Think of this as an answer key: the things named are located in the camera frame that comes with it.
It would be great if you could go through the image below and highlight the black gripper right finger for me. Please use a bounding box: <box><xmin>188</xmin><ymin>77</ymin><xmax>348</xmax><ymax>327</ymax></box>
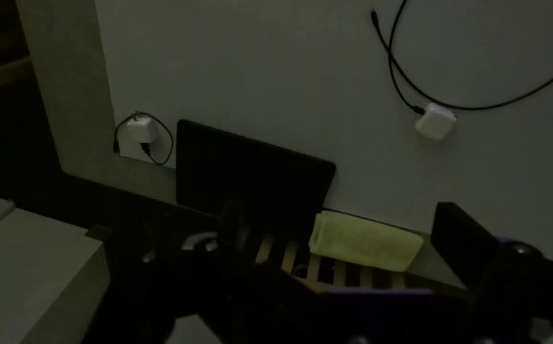
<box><xmin>431</xmin><ymin>201</ymin><xmax>553</xmax><ymax>344</ymax></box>

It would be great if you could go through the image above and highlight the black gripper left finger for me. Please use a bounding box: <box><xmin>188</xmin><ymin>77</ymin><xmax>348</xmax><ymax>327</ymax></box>
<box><xmin>82</xmin><ymin>199</ymin><xmax>320</xmax><ymax>344</ymax></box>

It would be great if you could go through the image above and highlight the large white charger adapter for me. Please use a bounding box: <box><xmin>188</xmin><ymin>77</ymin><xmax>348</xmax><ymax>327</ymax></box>
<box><xmin>413</xmin><ymin>103</ymin><xmax>459</xmax><ymax>143</ymax></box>

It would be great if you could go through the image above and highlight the long black charging cable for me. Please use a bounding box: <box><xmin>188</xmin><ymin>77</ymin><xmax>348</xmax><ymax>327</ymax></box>
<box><xmin>369</xmin><ymin>0</ymin><xmax>553</xmax><ymax>115</ymax></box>

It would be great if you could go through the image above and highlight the black flat pad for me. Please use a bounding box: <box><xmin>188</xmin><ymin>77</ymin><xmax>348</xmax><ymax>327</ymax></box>
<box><xmin>176</xmin><ymin>119</ymin><xmax>339</xmax><ymax>243</ymax></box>

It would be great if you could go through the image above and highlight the yellow-green folded cloth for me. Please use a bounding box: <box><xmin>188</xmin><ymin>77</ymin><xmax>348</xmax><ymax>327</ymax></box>
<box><xmin>306</xmin><ymin>208</ymin><xmax>427</xmax><ymax>275</ymax></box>

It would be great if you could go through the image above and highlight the small white charger adapter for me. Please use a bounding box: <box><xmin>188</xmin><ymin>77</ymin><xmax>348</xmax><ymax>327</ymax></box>
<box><xmin>124</xmin><ymin>117</ymin><xmax>161</xmax><ymax>151</ymax></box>

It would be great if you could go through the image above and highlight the large white table board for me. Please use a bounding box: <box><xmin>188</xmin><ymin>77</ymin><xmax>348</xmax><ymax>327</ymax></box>
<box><xmin>92</xmin><ymin>0</ymin><xmax>553</xmax><ymax>264</ymax></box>

